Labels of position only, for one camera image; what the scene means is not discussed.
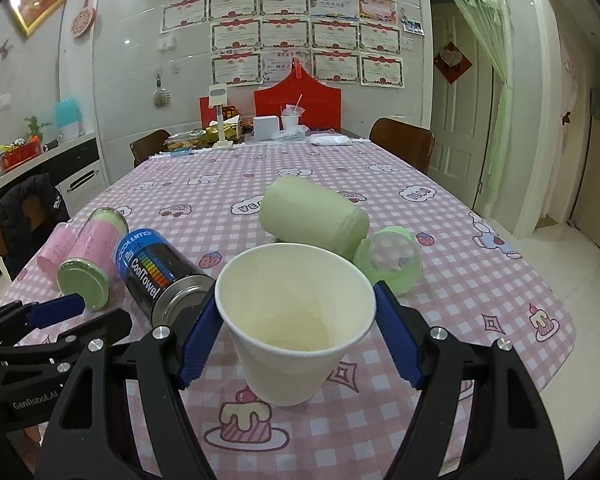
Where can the blue white humidifier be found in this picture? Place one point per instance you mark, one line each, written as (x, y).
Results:
(68, 120)

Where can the white door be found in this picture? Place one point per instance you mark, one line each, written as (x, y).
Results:
(461, 112)

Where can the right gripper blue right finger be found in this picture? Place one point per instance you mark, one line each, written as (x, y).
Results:
(398, 339)

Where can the white tissue box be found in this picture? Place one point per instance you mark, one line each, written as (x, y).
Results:
(265, 127)

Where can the white desk lamp stand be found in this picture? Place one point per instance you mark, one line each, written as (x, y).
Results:
(217, 100)

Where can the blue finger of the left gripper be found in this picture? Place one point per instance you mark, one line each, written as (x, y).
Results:
(110, 328)
(55, 311)

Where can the red diamond door decoration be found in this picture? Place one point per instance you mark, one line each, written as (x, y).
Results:
(451, 62)

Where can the wooden chair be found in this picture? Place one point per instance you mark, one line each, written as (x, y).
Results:
(152, 144)
(411, 144)

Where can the black jacket on chair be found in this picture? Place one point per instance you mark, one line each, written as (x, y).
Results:
(29, 212)

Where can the dark CoolTowel can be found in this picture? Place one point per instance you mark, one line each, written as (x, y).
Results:
(159, 278)

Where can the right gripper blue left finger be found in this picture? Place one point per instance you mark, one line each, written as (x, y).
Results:
(196, 338)

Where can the plastic cup with straw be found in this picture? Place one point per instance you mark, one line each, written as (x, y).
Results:
(291, 114)

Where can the red fruit basket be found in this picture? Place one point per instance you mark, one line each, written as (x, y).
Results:
(18, 154)

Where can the pink checkered tablecloth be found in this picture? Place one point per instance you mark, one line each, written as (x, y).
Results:
(490, 334)

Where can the white paper cup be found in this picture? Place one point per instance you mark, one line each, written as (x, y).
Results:
(293, 312)

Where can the green baby bottle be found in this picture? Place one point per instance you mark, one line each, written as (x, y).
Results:
(295, 210)

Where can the pink bottle green lid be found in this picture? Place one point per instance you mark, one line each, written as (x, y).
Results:
(80, 259)

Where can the wooden chair right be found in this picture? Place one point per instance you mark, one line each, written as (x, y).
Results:
(411, 144)

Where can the wooden chair left far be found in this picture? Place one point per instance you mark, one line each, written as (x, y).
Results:
(152, 144)

